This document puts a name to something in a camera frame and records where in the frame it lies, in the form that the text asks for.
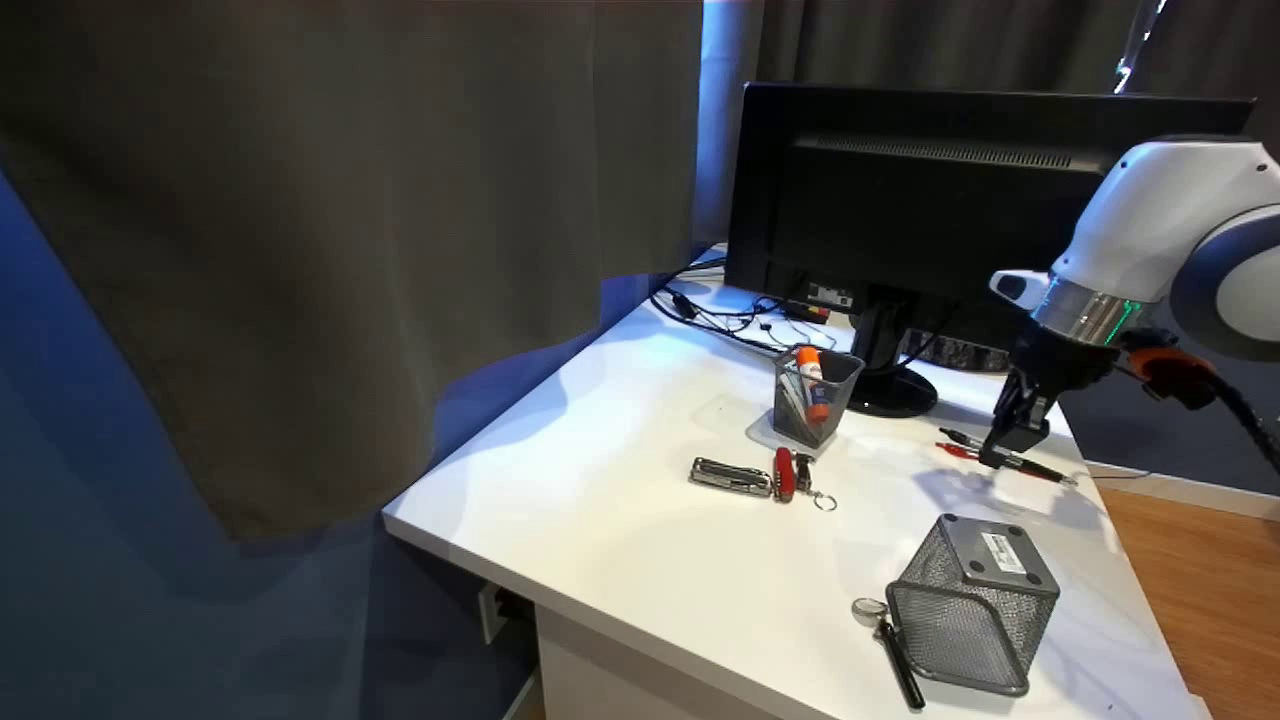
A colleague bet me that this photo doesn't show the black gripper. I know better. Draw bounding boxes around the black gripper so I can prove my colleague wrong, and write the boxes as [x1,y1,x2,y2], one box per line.
[979,330,1112,471]

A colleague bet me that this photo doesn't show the black pen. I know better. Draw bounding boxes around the black pen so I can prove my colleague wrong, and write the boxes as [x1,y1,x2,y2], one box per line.
[937,423,1077,487]

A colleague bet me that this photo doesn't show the large gray mesh pen holder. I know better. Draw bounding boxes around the large gray mesh pen holder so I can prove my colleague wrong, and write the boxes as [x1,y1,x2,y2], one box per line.
[885,510,1064,699]

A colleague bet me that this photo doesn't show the black monitor stand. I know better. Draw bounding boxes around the black monitor stand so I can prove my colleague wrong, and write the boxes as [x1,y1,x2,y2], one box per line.
[842,294,942,419]

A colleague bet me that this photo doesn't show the red pocket knife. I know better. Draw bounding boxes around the red pocket knife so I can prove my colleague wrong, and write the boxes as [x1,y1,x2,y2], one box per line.
[767,442,802,509]

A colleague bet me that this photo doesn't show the black computer monitor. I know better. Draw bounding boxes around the black computer monitor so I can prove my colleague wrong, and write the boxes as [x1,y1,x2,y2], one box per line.
[722,79,1261,360]

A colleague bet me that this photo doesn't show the dark gray curtain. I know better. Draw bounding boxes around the dark gray curtain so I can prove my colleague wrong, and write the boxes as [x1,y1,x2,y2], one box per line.
[756,0,1280,150]

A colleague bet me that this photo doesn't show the white desk base cabinet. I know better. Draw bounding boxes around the white desk base cabinet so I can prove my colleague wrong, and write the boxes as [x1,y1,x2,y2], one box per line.
[526,599,756,720]

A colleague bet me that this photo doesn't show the large gray-brown curtain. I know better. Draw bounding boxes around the large gray-brown curtain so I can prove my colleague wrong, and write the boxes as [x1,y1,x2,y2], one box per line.
[0,0,710,548]

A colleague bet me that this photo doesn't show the orange cable clamp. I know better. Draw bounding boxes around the orange cable clamp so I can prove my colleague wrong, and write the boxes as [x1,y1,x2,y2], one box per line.
[1129,338,1221,413]

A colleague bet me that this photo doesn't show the black desk cables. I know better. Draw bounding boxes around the black desk cables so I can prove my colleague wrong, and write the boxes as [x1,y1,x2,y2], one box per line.
[649,271,861,360]

